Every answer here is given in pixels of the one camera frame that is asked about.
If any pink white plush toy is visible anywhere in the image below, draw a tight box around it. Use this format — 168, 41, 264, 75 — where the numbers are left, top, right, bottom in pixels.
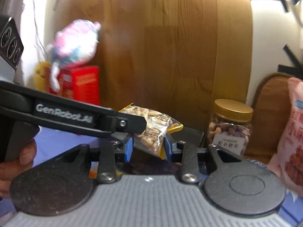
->
46, 19, 101, 92

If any yellow plush toy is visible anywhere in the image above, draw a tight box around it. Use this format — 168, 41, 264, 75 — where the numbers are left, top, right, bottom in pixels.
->
33, 61, 51, 92

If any purple printed tablecloth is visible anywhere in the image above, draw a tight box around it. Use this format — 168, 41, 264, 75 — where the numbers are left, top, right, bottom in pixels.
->
33, 127, 99, 166

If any person's left hand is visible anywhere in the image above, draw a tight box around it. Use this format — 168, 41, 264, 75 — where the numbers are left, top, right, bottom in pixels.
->
0, 139, 37, 199

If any wooden headboard panel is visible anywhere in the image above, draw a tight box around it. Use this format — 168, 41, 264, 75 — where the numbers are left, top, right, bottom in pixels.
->
71, 0, 253, 129

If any clear peanut snack packet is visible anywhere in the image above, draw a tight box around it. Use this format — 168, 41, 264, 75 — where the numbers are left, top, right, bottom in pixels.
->
120, 103, 184, 159

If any dark storage box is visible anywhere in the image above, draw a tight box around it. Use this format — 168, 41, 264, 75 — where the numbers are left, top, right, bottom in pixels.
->
130, 127, 204, 175

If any brown wooden cutting board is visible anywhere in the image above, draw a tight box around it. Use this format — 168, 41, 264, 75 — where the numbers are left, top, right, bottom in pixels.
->
244, 73, 291, 163

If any red gift box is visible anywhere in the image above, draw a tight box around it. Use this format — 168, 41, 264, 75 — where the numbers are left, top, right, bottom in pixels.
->
45, 66, 101, 106

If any pink snack bag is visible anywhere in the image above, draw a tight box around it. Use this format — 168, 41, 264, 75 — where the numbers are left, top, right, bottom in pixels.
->
268, 77, 302, 196

